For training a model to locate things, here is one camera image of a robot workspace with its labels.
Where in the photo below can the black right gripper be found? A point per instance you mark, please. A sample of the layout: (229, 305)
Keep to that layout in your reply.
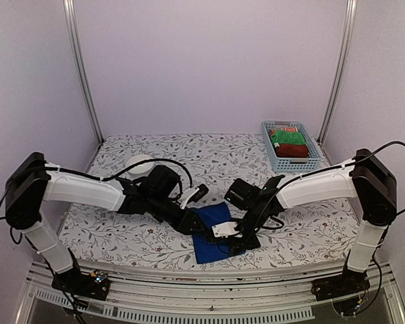
(246, 244)

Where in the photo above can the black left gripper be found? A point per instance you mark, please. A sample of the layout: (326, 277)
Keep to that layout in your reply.
(186, 227)

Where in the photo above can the dark red towel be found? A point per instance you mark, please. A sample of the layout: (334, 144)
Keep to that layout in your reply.
(292, 150)

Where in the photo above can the blue towel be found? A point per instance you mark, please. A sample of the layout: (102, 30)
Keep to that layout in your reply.
(209, 252)

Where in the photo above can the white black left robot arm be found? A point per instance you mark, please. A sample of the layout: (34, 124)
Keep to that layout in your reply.
(36, 181)

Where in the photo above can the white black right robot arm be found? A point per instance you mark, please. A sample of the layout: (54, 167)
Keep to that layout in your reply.
(363, 180)

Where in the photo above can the white bowl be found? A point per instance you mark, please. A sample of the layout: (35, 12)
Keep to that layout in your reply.
(140, 170)

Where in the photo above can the light blue plastic basket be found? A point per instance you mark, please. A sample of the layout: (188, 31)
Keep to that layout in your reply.
(291, 164)

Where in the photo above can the green rolled towel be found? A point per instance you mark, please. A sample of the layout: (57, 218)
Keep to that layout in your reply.
(283, 137)

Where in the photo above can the orange patterned rolled towel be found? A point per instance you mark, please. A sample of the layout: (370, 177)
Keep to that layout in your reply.
(285, 129)

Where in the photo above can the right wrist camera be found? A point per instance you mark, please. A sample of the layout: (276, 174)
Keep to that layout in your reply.
(224, 230)

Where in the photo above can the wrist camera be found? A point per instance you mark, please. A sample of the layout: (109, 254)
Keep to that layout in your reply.
(193, 195)
(224, 230)

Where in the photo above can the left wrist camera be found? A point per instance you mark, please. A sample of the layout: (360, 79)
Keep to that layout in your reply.
(193, 195)

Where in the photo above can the aluminium front table rail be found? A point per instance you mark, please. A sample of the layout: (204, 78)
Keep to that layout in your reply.
(283, 295)

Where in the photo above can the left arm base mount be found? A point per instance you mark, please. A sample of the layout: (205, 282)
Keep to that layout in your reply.
(76, 283)

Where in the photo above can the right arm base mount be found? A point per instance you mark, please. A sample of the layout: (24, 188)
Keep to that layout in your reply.
(345, 284)

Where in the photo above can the left aluminium frame post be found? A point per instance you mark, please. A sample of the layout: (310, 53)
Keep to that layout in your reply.
(72, 29)

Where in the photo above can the aluminium frame post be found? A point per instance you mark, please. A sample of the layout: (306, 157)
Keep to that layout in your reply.
(346, 39)
(72, 29)

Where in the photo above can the right aluminium frame post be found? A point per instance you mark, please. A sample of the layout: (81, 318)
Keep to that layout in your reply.
(346, 39)

